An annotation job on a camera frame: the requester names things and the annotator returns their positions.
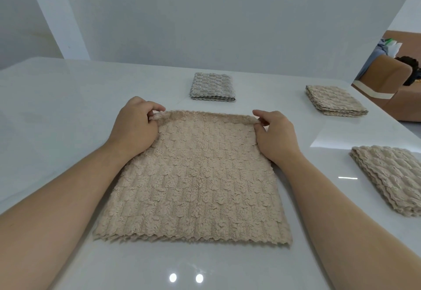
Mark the person's left hand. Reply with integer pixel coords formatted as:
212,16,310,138
107,95,167,157

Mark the person's right hand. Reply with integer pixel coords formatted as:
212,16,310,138
252,110,303,166

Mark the beige waffle towel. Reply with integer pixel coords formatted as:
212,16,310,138
305,85,369,117
349,145,421,217

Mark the grey waffle towel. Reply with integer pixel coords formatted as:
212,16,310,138
189,72,237,103

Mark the stack of cloths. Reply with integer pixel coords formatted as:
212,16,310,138
93,110,293,246

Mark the person's right forearm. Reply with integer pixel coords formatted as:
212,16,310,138
279,150,421,290

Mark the person's left forearm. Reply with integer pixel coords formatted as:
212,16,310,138
0,138,132,290

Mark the white marble table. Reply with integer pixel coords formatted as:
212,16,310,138
0,57,421,290

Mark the blue grey clothing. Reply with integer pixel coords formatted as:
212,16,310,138
357,38,389,82

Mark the brown sofa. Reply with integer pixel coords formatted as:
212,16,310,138
351,30,421,123

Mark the white shopping bag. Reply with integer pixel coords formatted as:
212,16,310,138
384,38,403,59

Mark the black bag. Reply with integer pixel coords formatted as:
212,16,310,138
394,56,421,87

